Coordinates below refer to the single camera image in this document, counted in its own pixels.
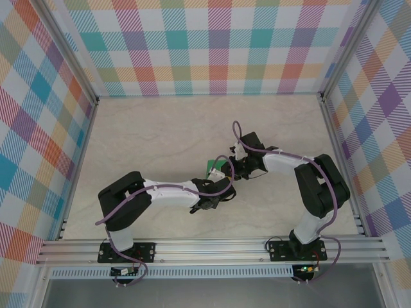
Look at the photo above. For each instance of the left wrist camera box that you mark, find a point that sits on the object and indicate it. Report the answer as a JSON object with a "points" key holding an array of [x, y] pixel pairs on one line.
{"points": [[215, 174]]}

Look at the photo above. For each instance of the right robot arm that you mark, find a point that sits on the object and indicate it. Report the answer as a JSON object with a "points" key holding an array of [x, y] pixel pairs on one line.
{"points": [[321, 192]]}

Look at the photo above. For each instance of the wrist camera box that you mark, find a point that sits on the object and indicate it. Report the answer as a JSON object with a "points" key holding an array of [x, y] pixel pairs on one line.
{"points": [[215, 174], [238, 150]]}

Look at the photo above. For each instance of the small dark circuit board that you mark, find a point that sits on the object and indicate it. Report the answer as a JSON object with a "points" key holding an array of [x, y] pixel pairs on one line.
{"points": [[123, 271]]}

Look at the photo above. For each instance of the aluminium side rail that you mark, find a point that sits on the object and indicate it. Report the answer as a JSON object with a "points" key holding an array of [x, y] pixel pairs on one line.
{"points": [[343, 167], [75, 167]]}

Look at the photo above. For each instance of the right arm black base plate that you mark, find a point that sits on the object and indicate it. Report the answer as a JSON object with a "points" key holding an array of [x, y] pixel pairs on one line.
{"points": [[279, 251]]}

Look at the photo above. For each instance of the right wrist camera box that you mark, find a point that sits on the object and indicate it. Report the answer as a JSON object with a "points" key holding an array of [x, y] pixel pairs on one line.
{"points": [[238, 150]]}

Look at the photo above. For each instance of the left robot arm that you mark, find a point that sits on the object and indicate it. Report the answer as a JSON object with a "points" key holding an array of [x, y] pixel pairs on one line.
{"points": [[170, 195]]}

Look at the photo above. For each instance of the aluminium frame post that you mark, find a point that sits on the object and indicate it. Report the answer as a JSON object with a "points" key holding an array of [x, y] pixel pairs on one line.
{"points": [[64, 48], [350, 48]]}

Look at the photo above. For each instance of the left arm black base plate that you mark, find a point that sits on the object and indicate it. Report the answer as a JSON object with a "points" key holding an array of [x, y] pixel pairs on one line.
{"points": [[147, 251]]}

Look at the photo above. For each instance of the wide aluminium mounting rail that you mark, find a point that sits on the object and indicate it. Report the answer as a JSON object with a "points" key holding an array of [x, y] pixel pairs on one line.
{"points": [[208, 250]]}

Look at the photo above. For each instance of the circuit board with green light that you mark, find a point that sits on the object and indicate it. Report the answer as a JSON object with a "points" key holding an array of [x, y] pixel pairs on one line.
{"points": [[306, 269]]}

